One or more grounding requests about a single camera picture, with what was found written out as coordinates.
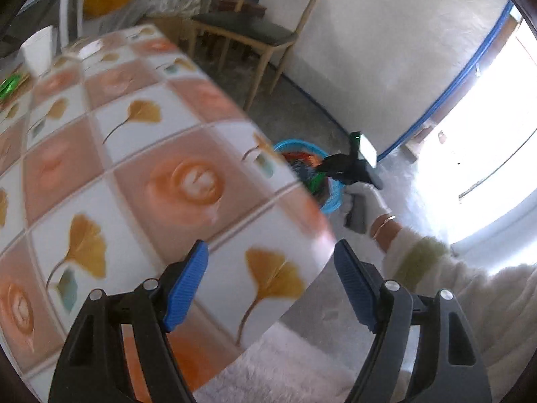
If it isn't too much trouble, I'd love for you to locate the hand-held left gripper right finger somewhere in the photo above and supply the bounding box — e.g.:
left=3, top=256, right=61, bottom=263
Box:
left=333, top=239, right=493, bottom=403

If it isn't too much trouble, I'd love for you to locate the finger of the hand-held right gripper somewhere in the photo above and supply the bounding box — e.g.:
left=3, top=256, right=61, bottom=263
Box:
left=315, top=156, right=337, bottom=179

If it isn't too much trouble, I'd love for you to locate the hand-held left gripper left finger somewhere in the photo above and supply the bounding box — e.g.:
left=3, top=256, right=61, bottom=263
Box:
left=48, top=239, right=209, bottom=403

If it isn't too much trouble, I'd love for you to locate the blue plastic basket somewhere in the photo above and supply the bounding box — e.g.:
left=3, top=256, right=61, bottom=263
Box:
left=273, top=139, right=342, bottom=213

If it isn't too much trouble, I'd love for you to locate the person's right forearm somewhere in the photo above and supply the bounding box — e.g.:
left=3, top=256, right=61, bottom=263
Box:
left=371, top=214, right=537, bottom=403

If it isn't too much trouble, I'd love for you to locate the person's right hand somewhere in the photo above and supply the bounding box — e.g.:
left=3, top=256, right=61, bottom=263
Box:
left=344, top=182, right=393, bottom=236

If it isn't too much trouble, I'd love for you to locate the gold bangle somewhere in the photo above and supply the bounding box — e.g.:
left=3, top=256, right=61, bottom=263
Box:
left=371, top=215, right=396, bottom=238

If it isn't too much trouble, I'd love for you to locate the wooden chair dark seat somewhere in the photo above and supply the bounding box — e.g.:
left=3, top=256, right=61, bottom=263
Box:
left=191, top=0, right=329, bottom=112

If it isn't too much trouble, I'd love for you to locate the small wooden stool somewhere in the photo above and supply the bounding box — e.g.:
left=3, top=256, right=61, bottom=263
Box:
left=209, top=0, right=268, bottom=18

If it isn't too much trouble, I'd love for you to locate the green shiny wrapper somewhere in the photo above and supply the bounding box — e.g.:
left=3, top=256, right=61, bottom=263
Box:
left=0, top=73, right=31, bottom=98

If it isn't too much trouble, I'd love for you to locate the white paper cup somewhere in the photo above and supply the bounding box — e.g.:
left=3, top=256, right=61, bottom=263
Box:
left=21, top=25, right=58, bottom=77

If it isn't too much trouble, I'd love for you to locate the white side table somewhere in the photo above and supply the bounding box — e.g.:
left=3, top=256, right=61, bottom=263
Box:
left=25, top=0, right=91, bottom=49

